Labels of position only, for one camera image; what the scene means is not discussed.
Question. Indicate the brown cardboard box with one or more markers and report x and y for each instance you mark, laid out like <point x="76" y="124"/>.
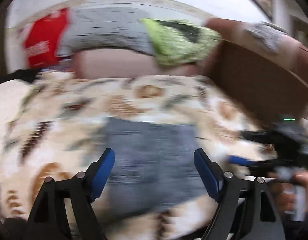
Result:
<point x="256" y="85"/>

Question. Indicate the white sprig print pillow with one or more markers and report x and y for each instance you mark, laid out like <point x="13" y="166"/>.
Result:
<point x="6" y="102"/>

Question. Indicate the person's right hand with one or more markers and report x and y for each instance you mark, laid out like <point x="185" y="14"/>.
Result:
<point x="281" y="195"/>

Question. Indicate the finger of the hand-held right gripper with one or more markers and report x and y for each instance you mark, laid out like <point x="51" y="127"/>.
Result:
<point x="240" y="160"/>
<point x="259" y="136"/>

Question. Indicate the pink brown bolster cushion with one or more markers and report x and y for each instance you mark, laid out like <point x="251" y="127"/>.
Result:
<point x="111" y="63"/>

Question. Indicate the red shopping bag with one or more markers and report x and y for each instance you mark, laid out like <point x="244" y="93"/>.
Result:
<point x="43" y="42"/>

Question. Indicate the grey quilted pillow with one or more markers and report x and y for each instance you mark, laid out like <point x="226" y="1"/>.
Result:
<point x="106" y="30"/>

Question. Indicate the blue denim pants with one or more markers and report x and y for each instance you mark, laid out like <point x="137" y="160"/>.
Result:
<point x="151" y="165"/>

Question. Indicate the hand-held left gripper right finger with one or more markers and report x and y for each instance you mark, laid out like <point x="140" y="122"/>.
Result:
<point x="206" y="172"/>

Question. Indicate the green patterned cloth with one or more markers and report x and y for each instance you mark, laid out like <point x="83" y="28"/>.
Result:
<point x="179" y="50"/>

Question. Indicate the grey printed cloth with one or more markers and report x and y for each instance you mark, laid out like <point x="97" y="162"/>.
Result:
<point x="266" y="36"/>

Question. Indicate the black cloth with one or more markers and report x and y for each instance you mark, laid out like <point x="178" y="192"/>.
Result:
<point x="16" y="76"/>

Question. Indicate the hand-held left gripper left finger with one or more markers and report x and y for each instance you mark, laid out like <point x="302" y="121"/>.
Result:
<point x="102" y="172"/>

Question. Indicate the dark grey cloth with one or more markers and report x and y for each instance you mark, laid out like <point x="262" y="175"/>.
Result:
<point x="184" y="31"/>

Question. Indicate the leaf print blanket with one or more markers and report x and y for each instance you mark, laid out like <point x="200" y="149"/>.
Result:
<point x="69" y="110"/>

